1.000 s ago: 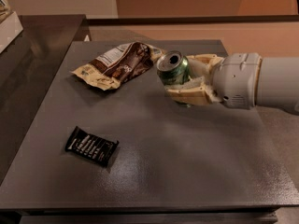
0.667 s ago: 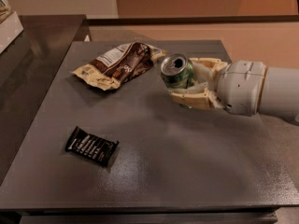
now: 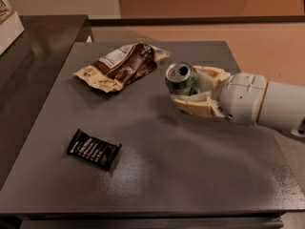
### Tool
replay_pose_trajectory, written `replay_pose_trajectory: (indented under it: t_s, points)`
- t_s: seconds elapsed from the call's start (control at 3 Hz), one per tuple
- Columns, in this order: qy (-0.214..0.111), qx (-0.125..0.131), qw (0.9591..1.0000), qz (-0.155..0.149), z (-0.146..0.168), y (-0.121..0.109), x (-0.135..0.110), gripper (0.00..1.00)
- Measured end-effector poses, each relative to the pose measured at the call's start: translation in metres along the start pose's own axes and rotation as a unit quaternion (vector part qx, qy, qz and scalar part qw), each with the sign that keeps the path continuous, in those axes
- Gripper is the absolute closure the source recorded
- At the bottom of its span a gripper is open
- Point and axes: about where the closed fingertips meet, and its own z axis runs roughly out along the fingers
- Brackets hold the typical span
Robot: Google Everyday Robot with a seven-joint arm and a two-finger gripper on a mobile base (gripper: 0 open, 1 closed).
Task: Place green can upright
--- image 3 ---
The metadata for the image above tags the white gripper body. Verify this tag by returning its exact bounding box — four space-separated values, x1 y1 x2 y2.
218 73 267 126

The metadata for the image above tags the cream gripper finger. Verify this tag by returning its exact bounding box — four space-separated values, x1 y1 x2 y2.
171 91 225 118
194 66 231 92

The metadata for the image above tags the green soda can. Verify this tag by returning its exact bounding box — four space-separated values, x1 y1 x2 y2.
165 61 200 96

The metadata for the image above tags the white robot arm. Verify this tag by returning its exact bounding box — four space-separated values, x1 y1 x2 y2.
166 62 305 141

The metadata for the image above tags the brown cream snack bag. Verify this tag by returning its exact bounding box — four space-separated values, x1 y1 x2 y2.
74 43 171 93

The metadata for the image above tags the black candy bar wrapper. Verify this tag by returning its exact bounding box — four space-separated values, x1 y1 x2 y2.
67 129 122 171

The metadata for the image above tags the white box at left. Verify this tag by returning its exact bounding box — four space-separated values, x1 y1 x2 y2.
0 0 24 55

